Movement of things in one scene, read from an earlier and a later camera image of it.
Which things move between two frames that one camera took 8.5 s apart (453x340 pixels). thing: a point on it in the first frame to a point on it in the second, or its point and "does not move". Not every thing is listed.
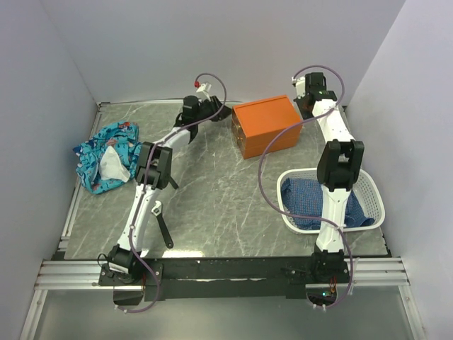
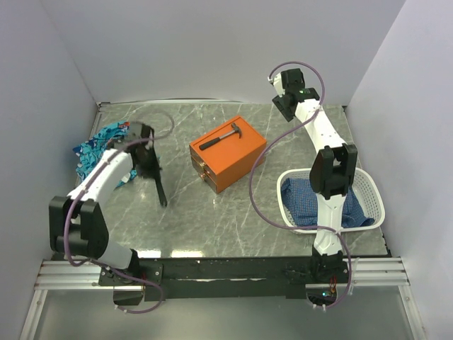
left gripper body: [208, 110] to [150, 166]
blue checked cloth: [305, 197] does not move
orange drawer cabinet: [255, 124] to [220, 164]
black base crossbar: [134, 282] does not move
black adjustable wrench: [157, 210] to [161, 192]
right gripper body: [304, 110] to [278, 101]
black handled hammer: [173, 183] to [209, 143]
